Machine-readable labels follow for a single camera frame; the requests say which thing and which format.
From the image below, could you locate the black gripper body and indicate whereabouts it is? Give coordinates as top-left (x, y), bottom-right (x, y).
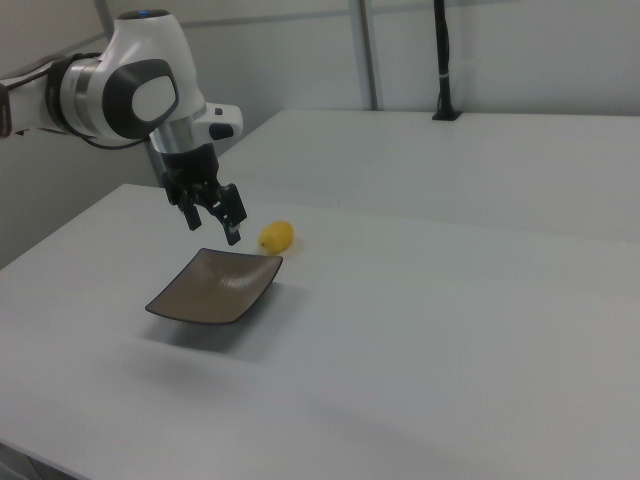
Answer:
top-left (160, 143), bottom-right (224, 206)

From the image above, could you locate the yellow potato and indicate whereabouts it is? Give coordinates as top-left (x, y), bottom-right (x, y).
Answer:
top-left (257, 220), bottom-right (295, 256)

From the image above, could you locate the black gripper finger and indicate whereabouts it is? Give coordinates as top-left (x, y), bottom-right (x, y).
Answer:
top-left (199, 182), bottom-right (249, 247)
top-left (172, 185), bottom-right (203, 232)

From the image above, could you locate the black velcro strap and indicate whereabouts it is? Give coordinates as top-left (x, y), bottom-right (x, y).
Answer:
top-left (0, 83), bottom-right (12, 140)

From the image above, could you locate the black pole with base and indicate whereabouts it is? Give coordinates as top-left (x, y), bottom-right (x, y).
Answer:
top-left (431, 0), bottom-right (463, 122)

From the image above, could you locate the grey metal partition post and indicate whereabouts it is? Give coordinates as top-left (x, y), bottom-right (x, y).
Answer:
top-left (359, 0), bottom-right (380, 111)

